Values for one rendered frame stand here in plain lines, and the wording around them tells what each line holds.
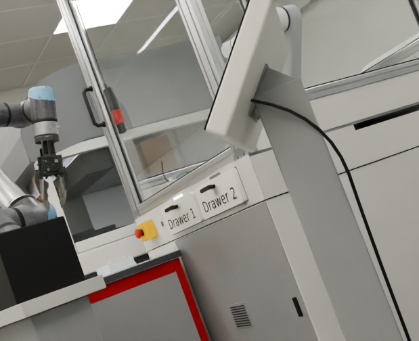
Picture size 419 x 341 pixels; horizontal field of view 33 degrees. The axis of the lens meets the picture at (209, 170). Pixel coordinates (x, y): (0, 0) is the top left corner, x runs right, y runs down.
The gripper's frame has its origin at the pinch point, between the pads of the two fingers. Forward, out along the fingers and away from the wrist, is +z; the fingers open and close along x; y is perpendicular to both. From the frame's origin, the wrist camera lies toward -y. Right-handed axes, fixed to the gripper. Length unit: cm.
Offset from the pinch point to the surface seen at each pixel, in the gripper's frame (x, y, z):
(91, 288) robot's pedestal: 6.9, 12.1, 25.9
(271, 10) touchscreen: 47, 79, -29
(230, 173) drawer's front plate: 54, 7, -2
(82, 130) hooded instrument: 20, -118, -43
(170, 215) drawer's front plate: 42, -44, 6
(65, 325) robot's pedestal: -1.4, 14.3, 34.6
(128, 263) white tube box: 26, -57, 21
